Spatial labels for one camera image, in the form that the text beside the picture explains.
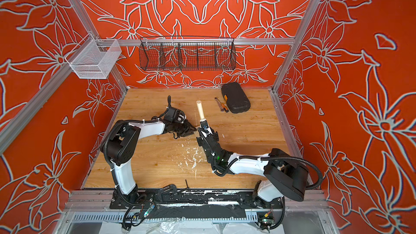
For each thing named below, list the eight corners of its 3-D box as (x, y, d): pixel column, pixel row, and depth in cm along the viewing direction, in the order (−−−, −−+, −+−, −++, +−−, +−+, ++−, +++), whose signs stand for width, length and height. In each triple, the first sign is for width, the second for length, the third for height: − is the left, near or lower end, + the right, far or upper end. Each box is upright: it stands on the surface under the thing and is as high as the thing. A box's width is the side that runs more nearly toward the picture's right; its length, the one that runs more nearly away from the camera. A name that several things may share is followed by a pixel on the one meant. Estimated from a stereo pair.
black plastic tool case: (230, 114, 106) (231, 109, 101) (219, 89, 121) (220, 83, 117) (250, 110, 108) (252, 104, 103) (237, 85, 124) (238, 80, 119)
